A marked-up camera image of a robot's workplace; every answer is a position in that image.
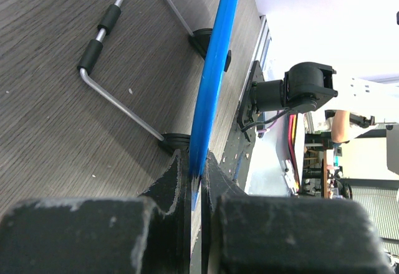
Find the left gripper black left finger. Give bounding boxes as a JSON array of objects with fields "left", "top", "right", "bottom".
[{"left": 1, "top": 149, "right": 191, "bottom": 273}]

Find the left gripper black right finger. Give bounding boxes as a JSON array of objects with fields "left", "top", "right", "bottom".
[{"left": 201, "top": 153, "right": 393, "bottom": 273}]

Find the blue framed whiteboard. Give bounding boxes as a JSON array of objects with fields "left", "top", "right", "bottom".
[{"left": 189, "top": 0, "right": 238, "bottom": 210}]

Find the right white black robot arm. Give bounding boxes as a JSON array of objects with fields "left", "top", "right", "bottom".
[{"left": 249, "top": 62, "right": 398, "bottom": 123}]

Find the person in background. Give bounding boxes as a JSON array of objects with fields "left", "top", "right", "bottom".
[{"left": 324, "top": 109, "right": 387, "bottom": 146}]

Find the aluminium frame rail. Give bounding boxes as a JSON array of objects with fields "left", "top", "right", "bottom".
[{"left": 253, "top": 15, "right": 271, "bottom": 70}]

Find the metal wire whiteboard stand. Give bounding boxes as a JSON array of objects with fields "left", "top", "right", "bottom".
[{"left": 78, "top": 0, "right": 211, "bottom": 153}]

